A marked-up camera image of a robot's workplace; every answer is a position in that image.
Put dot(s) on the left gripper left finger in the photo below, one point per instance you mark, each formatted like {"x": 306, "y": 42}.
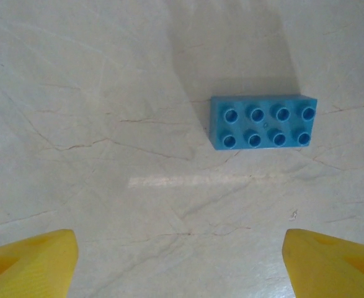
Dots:
{"x": 29, "y": 267}

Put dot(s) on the blue lego brick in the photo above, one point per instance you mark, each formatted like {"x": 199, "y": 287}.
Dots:
{"x": 263, "y": 124}

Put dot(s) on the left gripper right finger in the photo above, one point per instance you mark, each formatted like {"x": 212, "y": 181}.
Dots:
{"x": 330, "y": 270}

